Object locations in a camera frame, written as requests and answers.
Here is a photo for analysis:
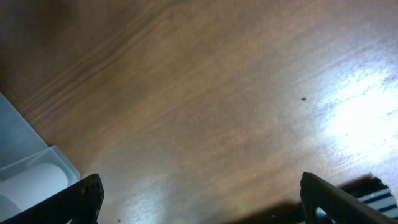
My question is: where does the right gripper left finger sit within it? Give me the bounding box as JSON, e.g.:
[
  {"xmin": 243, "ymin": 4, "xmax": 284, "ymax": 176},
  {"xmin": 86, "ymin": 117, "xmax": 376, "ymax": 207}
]
[{"xmin": 1, "ymin": 174, "xmax": 104, "ymax": 224}]

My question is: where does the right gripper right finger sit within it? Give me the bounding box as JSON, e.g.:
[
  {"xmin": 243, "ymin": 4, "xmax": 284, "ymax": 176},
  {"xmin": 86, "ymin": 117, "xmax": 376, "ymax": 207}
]
[{"xmin": 300, "ymin": 172, "xmax": 396, "ymax": 224}]

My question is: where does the cream cup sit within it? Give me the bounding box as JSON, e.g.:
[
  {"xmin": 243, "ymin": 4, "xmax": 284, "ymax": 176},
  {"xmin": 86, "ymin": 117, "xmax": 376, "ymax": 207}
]
[{"xmin": 1, "ymin": 163, "xmax": 68, "ymax": 211}]

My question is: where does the clear plastic storage container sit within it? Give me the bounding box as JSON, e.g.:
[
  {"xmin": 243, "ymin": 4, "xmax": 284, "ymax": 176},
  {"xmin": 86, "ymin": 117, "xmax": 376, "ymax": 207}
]
[{"xmin": 1, "ymin": 95, "xmax": 80, "ymax": 221}]

